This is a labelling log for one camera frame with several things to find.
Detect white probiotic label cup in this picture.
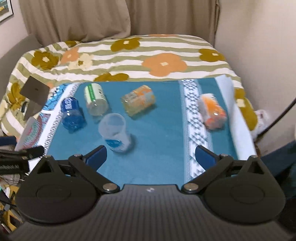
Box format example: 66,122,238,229
98,113,132,152

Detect blue label plastic cup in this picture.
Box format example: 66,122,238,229
61,97,86,133

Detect orange label plastic cup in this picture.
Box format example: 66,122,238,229
197,93,227,130

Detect green white label cup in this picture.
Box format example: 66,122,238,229
84,83,109,116

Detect yellow orange label cup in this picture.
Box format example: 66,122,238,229
121,85,156,117

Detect white plastic bag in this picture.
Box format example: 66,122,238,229
250,109,270,141

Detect blue patterned tablecloth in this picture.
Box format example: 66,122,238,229
19,75,255,186

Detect floral striped duvet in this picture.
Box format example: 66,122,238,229
1,34,258,137

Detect beige curtain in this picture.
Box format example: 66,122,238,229
19,1,220,46

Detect black cable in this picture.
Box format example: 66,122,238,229
256,97,296,136

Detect framed wall picture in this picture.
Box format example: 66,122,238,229
0,0,14,22

